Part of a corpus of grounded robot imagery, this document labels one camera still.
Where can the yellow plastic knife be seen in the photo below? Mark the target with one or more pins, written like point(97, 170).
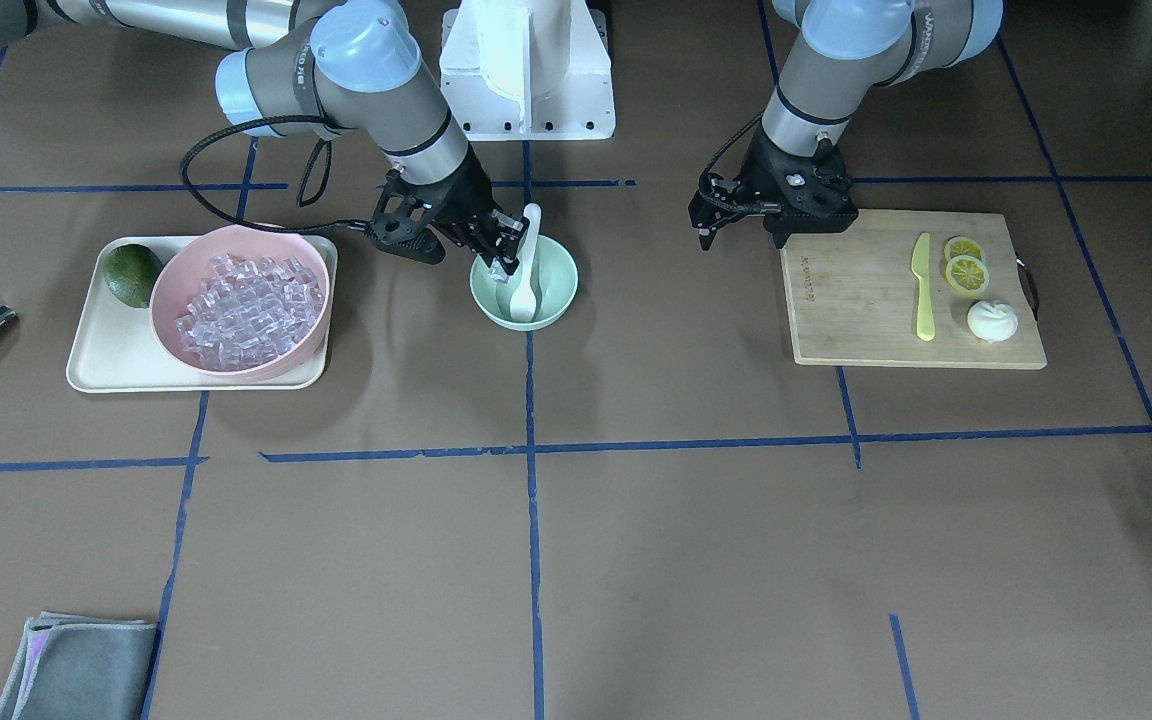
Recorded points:
point(920, 266)

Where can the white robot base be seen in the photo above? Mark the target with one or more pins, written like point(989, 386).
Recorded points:
point(528, 70)

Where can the pink bowl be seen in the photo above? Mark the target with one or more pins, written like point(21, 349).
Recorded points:
point(179, 279)

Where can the lemon slice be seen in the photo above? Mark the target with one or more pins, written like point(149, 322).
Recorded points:
point(967, 275)
point(963, 246)

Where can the green avocado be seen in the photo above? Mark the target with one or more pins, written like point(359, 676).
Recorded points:
point(130, 273)

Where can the pile of ice cubes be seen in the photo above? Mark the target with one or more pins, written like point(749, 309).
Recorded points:
point(249, 312)

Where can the green bowl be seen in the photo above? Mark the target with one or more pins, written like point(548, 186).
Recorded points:
point(555, 276)

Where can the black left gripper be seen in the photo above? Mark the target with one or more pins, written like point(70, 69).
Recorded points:
point(761, 171)

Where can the beige tray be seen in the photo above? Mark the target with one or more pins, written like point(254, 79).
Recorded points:
point(115, 349)

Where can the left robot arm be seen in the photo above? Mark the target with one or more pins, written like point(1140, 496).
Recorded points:
point(844, 49)

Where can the white steamed bun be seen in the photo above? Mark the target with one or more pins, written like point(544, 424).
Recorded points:
point(992, 321)

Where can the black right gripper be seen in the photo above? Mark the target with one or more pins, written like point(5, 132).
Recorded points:
point(465, 206)

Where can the white plastic spoon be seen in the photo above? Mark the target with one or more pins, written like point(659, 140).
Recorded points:
point(523, 304)

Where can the bamboo cutting board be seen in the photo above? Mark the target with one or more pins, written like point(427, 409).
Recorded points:
point(851, 296)

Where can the grey folded cloth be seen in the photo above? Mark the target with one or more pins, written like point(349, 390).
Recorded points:
point(75, 667)

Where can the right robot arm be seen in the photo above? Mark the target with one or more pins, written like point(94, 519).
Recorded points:
point(329, 68)

